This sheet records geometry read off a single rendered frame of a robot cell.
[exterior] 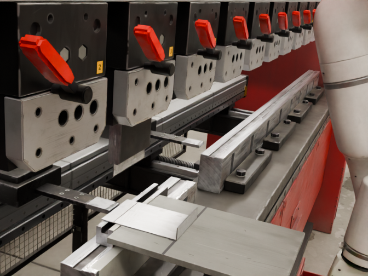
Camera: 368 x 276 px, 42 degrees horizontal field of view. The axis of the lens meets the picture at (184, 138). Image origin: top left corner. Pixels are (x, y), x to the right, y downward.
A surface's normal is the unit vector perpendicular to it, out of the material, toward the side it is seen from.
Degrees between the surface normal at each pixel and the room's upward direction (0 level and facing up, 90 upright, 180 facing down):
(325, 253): 0
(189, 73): 90
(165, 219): 0
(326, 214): 90
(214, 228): 0
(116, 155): 90
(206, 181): 90
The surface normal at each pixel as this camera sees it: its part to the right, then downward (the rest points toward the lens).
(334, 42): -0.54, 0.27
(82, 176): 0.92, 0.19
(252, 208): 0.08, -0.95
